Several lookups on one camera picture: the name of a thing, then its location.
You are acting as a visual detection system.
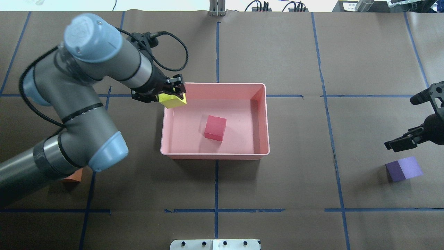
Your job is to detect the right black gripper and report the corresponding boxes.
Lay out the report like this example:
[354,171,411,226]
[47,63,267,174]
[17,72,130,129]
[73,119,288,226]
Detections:
[384,114,444,152]

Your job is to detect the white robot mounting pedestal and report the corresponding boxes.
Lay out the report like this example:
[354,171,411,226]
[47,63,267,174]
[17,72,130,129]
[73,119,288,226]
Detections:
[170,239,261,250]

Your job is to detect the red foam block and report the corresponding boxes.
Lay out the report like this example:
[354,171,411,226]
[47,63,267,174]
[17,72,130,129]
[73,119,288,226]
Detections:
[204,115,227,141]

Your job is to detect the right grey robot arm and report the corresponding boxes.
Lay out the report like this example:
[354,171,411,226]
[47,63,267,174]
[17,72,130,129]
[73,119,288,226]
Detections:
[384,114,444,152]

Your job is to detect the yellow foam block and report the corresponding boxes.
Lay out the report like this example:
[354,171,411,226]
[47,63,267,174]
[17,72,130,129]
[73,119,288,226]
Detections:
[157,93,187,109]

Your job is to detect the orange foam block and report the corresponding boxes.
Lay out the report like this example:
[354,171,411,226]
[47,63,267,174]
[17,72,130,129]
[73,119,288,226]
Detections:
[60,168,83,183]

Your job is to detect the pink plastic bin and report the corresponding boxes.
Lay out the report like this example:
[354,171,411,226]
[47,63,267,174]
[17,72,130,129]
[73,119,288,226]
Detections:
[160,83,271,160]

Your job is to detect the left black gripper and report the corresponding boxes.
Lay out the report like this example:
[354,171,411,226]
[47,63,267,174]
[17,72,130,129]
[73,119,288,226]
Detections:
[131,68,186,104]

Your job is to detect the aluminium frame post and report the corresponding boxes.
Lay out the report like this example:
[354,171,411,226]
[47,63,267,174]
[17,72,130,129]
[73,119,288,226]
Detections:
[208,0,226,16]

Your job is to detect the purple foam block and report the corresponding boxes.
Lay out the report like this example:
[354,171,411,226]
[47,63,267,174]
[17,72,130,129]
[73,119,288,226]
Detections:
[385,156,424,182]

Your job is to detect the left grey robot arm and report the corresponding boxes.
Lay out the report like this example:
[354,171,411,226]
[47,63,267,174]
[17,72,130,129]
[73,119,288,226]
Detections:
[0,13,186,207]

